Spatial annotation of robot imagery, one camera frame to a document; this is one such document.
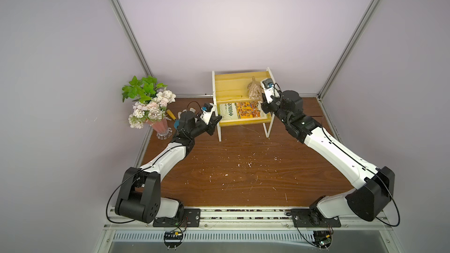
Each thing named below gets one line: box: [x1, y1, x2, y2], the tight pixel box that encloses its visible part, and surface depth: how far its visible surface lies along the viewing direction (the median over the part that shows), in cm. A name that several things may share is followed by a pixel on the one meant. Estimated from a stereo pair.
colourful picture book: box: [219, 100, 264, 121], surface depth 92 cm
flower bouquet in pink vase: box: [121, 75, 177, 140], surface depth 80 cm
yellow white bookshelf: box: [212, 67, 276, 142], surface depth 87 cm
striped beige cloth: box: [247, 76, 264, 102], surface depth 73 cm
